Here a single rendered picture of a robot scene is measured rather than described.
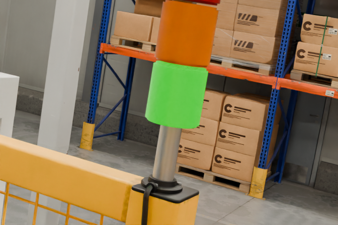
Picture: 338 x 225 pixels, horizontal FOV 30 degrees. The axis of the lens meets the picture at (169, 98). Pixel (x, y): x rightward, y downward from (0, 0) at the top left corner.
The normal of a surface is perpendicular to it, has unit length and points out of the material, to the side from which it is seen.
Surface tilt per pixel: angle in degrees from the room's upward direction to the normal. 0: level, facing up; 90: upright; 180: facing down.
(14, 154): 90
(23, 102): 90
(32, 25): 90
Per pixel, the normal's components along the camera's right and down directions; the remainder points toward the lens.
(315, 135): -0.44, 0.06
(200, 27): 0.42, 0.19
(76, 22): 0.88, 0.20
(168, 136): -0.21, 0.11
